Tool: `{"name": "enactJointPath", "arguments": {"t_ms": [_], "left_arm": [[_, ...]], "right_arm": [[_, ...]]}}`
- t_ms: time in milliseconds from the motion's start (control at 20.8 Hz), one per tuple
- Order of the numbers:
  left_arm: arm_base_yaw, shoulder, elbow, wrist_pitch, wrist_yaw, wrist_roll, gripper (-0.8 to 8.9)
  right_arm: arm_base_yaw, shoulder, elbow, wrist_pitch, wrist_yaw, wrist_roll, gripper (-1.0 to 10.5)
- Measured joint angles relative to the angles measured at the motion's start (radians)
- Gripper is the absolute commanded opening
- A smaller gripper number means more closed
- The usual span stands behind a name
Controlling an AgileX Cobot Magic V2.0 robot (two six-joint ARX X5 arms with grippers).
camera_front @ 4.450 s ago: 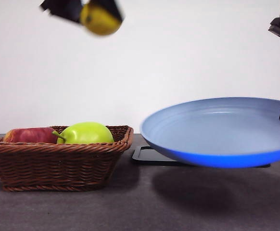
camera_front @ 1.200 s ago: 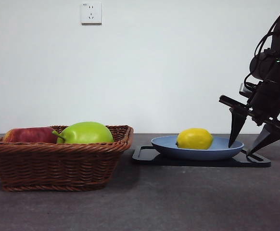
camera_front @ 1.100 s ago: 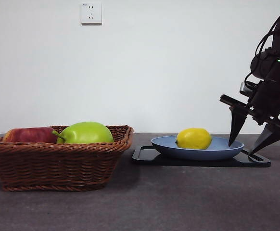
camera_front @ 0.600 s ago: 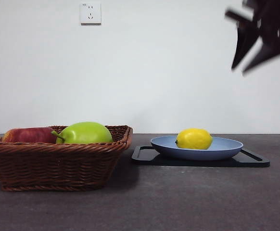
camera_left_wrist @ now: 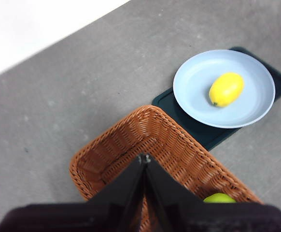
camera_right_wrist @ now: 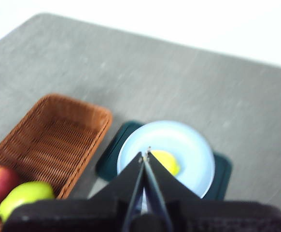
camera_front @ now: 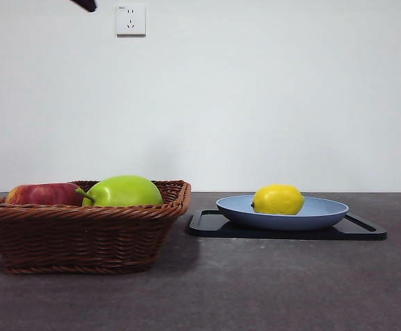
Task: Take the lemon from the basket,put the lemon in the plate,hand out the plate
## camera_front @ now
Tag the light blue round plate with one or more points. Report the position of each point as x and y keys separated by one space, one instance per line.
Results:
x=283 y=221

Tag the white wall power socket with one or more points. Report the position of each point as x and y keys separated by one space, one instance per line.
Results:
x=131 y=20

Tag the green pear with stem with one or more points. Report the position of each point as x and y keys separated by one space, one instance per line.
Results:
x=126 y=191

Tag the brown wicker basket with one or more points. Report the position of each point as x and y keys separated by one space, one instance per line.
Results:
x=76 y=238

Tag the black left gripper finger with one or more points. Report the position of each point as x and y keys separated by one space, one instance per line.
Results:
x=87 y=4

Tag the yellow lemon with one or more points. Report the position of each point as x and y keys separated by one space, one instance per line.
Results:
x=278 y=199

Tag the red apple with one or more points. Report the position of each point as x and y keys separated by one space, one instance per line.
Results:
x=43 y=194

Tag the black rectangular tray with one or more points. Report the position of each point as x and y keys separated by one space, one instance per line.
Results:
x=207 y=229

